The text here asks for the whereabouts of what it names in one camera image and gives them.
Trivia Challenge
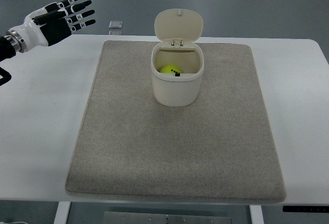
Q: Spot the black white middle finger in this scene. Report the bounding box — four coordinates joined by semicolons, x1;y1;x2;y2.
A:
64;0;92;14

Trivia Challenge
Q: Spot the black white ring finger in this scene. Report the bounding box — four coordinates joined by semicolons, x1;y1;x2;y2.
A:
66;10;95;24

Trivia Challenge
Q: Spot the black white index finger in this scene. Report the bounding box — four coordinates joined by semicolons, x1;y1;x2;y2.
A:
57;0;78;8

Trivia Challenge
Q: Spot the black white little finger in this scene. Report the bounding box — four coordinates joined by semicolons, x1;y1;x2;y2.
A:
70;20;96;32

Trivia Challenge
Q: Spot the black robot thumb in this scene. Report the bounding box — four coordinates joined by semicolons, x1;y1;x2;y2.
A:
32;11;66;25

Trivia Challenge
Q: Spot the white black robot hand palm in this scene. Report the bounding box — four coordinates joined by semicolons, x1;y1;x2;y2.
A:
5;3;71;52

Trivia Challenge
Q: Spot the yellow-green tennis ball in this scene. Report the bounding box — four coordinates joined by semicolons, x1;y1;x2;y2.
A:
160;64;182;74

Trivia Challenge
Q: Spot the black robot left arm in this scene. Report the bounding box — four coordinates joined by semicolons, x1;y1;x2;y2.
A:
1;0;96;61

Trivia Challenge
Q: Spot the cream lidded plastic bin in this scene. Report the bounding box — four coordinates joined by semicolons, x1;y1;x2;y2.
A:
151;9;205;107

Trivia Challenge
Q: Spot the beige fabric mat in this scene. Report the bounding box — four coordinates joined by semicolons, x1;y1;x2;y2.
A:
65;41;286;203

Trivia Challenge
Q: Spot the white left table leg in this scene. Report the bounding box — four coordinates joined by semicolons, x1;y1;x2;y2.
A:
53;201;71;224

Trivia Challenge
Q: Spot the white table leg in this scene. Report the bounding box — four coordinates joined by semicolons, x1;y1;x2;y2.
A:
249;205;265;224
53;201;71;224

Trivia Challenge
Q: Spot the white right table leg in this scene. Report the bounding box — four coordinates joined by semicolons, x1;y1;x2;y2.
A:
249;205;265;224

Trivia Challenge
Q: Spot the black table control panel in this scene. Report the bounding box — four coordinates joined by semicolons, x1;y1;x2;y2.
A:
282;206;329;213

